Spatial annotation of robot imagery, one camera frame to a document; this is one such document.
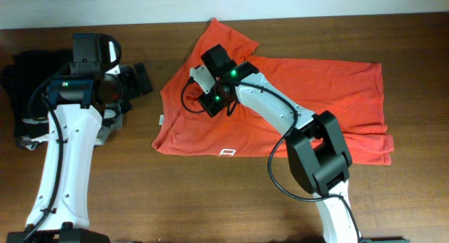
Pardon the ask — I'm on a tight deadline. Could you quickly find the folded black shirt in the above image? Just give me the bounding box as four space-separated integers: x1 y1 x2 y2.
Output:
1 49 73 138

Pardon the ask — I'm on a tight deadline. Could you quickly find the folded grey white garment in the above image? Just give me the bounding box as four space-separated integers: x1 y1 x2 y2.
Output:
15 109 123 150

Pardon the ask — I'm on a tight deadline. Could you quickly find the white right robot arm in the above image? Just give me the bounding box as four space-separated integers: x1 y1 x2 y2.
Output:
189 45 362 242

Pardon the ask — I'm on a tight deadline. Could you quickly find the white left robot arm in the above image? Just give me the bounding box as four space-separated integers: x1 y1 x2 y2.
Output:
1 33 152 242

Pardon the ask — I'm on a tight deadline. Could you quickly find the red orange t-shirt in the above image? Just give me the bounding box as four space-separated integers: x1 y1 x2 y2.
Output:
152 20 394 165

